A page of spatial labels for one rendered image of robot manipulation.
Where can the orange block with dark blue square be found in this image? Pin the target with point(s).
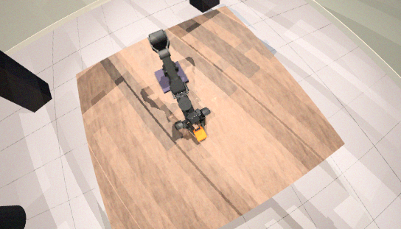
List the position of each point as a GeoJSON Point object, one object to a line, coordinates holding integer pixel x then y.
{"type": "Point", "coordinates": [199, 133]}

